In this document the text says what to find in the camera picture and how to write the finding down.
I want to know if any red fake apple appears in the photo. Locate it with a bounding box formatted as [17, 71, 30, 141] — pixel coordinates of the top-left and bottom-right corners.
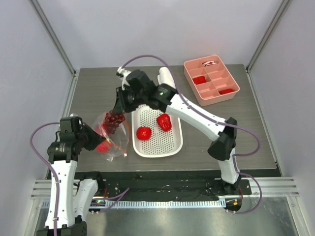
[136, 126, 152, 141]
[96, 141, 111, 153]

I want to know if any dark fake grape bunch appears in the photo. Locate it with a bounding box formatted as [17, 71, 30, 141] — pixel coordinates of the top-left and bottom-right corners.
[102, 111, 126, 134]

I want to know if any clear zip top bag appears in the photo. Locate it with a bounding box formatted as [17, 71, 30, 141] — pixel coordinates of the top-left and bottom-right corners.
[92, 112, 130, 161]

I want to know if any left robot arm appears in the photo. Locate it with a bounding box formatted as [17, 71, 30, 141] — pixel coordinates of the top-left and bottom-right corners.
[36, 116, 106, 236]

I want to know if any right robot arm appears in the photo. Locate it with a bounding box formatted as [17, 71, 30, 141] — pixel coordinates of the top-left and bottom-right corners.
[113, 67, 241, 195]

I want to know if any rolled white towel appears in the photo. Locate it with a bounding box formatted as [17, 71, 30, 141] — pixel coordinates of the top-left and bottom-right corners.
[157, 67, 176, 89]

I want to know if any white perforated plastic basket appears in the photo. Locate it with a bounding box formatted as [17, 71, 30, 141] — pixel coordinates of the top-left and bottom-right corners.
[131, 105, 183, 158]

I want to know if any red block in tray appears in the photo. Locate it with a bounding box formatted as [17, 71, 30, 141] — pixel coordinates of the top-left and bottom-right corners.
[192, 75, 207, 85]

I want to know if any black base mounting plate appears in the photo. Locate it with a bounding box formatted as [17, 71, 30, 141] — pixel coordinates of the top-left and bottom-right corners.
[73, 169, 253, 200]

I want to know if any pink compartment organizer tray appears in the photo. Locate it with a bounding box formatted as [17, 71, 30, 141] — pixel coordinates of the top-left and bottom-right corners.
[184, 55, 240, 106]

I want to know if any red white item in tray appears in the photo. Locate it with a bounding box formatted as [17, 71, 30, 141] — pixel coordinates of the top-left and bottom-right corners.
[202, 60, 217, 67]

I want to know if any red block tray front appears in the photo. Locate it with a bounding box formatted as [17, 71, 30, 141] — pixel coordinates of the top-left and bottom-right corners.
[219, 88, 235, 95]

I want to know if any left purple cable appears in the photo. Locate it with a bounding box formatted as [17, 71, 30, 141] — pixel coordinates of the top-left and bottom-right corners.
[30, 122, 130, 236]

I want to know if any white slotted cable duct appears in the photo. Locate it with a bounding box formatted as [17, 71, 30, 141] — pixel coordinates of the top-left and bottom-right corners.
[43, 199, 226, 209]

